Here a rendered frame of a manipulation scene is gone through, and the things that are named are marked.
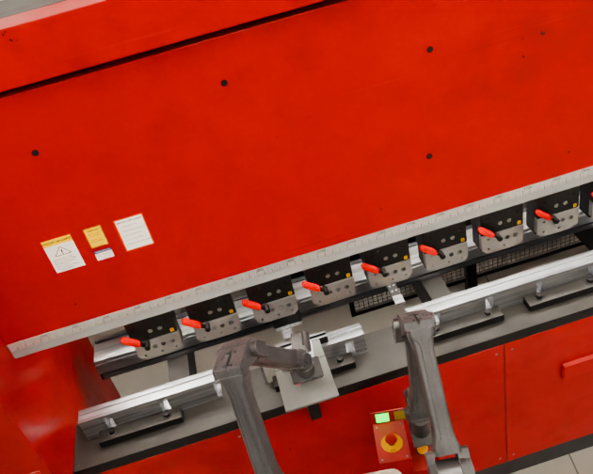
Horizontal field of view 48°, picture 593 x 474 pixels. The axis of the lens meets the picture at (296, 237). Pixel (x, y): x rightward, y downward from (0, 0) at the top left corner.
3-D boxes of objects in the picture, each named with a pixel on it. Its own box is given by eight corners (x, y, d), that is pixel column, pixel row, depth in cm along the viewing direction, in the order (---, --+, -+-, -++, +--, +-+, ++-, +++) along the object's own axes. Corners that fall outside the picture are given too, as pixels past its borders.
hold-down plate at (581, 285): (530, 312, 241) (530, 306, 240) (522, 303, 246) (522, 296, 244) (606, 288, 243) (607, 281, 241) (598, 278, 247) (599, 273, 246)
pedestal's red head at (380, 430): (383, 484, 223) (376, 452, 212) (376, 444, 236) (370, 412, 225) (442, 475, 221) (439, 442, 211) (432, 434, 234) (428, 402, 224)
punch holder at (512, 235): (482, 255, 226) (480, 216, 216) (472, 241, 233) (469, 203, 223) (523, 243, 227) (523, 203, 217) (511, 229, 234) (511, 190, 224)
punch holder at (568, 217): (536, 238, 227) (537, 199, 217) (524, 225, 234) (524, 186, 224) (578, 226, 228) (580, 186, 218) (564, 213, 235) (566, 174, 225)
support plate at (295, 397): (286, 413, 213) (285, 411, 213) (270, 355, 235) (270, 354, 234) (339, 396, 214) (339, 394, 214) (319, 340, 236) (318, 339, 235)
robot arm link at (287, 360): (217, 367, 162) (257, 357, 159) (215, 343, 164) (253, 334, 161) (283, 374, 201) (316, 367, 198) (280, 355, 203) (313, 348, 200)
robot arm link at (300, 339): (279, 369, 197) (306, 363, 195) (274, 331, 202) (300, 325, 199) (295, 374, 208) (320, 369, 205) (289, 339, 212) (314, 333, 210)
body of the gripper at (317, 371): (288, 366, 215) (286, 361, 208) (317, 356, 215) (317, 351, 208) (294, 385, 212) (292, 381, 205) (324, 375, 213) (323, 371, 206)
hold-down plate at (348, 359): (276, 392, 236) (274, 387, 234) (273, 382, 240) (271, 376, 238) (356, 367, 238) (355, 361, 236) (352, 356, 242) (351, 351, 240)
